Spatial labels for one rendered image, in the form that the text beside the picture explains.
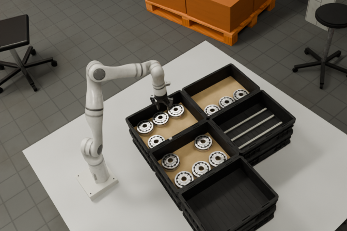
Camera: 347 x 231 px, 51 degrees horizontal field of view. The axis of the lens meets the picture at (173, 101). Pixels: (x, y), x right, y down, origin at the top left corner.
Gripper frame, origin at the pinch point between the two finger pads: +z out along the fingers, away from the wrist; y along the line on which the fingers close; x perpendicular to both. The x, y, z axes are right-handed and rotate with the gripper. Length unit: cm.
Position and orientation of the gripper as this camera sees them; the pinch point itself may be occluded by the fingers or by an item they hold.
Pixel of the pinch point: (163, 107)
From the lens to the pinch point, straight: 215.1
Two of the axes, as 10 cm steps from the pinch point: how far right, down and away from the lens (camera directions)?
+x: 2.5, -7.4, 6.3
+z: 1.1, 6.6, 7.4
